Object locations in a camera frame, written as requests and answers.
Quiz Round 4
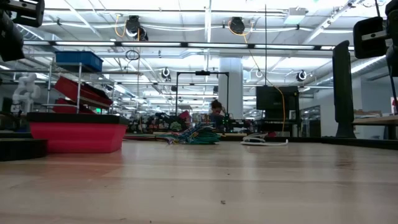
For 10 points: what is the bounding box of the green cord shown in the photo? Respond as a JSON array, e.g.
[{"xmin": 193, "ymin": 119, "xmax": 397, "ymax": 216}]
[{"xmin": 183, "ymin": 124, "xmax": 222, "ymax": 146}]

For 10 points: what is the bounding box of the white cord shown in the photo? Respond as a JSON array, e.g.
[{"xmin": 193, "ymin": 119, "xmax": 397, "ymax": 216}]
[{"xmin": 240, "ymin": 133, "xmax": 289, "ymax": 147}]

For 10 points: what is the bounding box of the white building column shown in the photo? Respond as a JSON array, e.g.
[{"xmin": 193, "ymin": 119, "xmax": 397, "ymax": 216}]
[{"xmin": 218, "ymin": 57, "xmax": 244, "ymax": 121}]

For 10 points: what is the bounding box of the black monitor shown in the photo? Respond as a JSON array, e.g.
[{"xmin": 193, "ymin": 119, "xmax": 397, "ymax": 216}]
[{"xmin": 255, "ymin": 85, "xmax": 300, "ymax": 121}]

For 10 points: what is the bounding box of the ceiling light strip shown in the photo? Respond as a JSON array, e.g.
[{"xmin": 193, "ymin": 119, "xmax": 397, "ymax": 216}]
[{"xmin": 23, "ymin": 40, "xmax": 355, "ymax": 50}]

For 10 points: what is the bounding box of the black vertical pole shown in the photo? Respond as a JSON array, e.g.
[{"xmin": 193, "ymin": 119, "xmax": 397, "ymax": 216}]
[{"xmin": 264, "ymin": 3, "xmax": 268, "ymax": 87}]

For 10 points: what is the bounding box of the metal shelf rack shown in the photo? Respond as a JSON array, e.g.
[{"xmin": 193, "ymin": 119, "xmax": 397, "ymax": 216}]
[{"xmin": 42, "ymin": 61, "xmax": 116, "ymax": 114}]

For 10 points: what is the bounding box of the red and black box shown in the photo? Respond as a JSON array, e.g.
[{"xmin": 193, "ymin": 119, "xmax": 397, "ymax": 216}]
[{"xmin": 26, "ymin": 111, "xmax": 130, "ymax": 154}]

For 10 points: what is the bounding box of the red storage bin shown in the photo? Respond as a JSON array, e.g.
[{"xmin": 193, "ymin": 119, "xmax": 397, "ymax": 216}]
[
  {"xmin": 54, "ymin": 76, "xmax": 114, "ymax": 110},
  {"xmin": 52, "ymin": 98, "xmax": 96, "ymax": 114}
]

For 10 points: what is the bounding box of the white ceiling box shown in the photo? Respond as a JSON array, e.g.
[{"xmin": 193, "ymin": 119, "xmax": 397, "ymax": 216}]
[{"xmin": 283, "ymin": 7, "xmax": 308, "ymax": 25}]

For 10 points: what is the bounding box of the black tall stand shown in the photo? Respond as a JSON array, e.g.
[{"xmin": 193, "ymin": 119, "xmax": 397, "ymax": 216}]
[{"xmin": 331, "ymin": 39, "xmax": 357, "ymax": 139}]

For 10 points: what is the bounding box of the wooden workbench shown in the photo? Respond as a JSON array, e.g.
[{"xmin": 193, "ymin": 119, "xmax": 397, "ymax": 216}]
[{"xmin": 353, "ymin": 114, "xmax": 398, "ymax": 141}]

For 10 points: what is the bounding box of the multicoloured wire bundle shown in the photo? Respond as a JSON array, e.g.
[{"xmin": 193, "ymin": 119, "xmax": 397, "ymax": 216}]
[{"xmin": 155, "ymin": 132, "xmax": 193, "ymax": 146}]

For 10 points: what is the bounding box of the black gantry frame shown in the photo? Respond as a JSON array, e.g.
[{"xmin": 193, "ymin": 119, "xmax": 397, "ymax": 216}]
[{"xmin": 175, "ymin": 70, "xmax": 230, "ymax": 125}]

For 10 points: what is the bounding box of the yellow hanging cable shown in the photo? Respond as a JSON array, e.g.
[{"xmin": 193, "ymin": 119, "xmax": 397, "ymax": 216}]
[{"xmin": 228, "ymin": 20, "xmax": 286, "ymax": 133}]

